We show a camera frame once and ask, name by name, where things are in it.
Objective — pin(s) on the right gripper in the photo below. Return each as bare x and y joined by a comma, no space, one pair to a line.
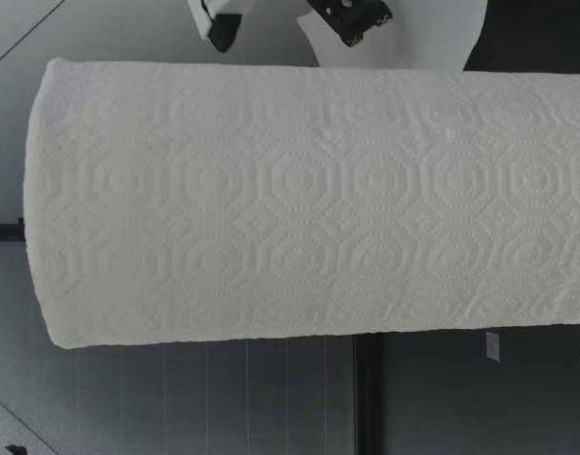
339,10

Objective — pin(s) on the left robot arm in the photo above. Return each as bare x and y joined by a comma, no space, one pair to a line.
15,449

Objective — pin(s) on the white paper towel sheet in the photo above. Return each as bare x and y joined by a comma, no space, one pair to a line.
413,42

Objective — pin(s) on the white paper towel roll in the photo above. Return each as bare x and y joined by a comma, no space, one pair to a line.
299,199

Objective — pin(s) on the black frame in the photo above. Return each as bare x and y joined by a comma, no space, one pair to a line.
3,230

